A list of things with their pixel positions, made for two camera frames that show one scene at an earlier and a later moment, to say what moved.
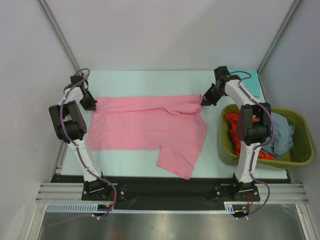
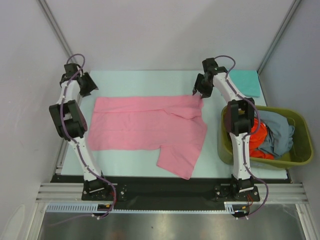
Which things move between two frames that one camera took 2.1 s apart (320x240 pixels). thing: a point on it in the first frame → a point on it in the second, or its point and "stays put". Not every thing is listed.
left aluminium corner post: (59, 34) stays put
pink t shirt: (176, 124) stays put
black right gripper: (208, 100) → (206, 93)
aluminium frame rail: (72, 193) stays put
